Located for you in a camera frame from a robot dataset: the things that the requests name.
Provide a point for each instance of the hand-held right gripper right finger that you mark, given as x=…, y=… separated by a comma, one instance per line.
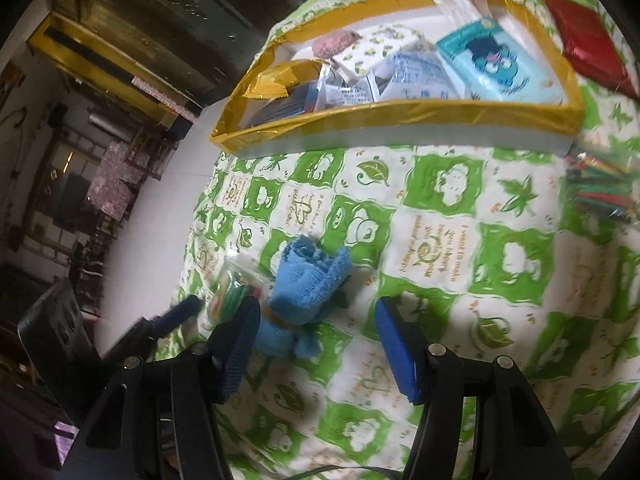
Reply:
x=402, y=350

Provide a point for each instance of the bag of colourful sticks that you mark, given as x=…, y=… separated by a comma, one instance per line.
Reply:
x=600, y=185

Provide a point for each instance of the red foil packet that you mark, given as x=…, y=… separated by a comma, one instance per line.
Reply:
x=590, y=42

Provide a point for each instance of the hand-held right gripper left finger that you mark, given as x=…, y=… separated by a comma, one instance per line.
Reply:
x=240, y=350

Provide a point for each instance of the light blue tissue packet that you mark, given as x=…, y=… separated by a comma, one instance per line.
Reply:
x=500, y=67

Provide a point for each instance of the white plastic bag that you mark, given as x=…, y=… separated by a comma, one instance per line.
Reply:
x=460, y=2

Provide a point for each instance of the pink fluffy cloth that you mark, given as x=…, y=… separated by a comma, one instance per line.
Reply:
x=335, y=42

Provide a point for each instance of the small white printed sachet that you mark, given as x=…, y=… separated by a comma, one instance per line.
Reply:
x=345, y=95

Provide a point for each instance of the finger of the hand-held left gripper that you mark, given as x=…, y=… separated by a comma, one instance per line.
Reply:
x=177, y=314

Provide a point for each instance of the gold framed wooden cabinet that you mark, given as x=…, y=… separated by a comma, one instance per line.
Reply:
x=115, y=65

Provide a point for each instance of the table with floral cloth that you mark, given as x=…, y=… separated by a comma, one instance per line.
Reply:
x=115, y=180

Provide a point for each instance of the white desiccant packet blue print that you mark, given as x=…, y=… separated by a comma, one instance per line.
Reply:
x=420, y=75

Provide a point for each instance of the lemon print tissue pack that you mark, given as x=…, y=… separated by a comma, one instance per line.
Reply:
x=385, y=47

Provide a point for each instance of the green leaf print blanket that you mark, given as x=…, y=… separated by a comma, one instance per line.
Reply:
x=450, y=260

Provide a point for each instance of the dark blue item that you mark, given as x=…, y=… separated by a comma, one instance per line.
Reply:
x=285, y=105

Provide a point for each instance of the small clear bag colourful pieces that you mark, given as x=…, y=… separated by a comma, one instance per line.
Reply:
x=235, y=292

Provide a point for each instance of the blue knitted cloth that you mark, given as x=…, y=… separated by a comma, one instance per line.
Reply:
x=305, y=285

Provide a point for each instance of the white box with gold edge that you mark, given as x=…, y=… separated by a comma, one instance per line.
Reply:
x=400, y=132

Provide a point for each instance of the gold foil packet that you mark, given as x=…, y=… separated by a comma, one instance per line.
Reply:
x=285, y=77

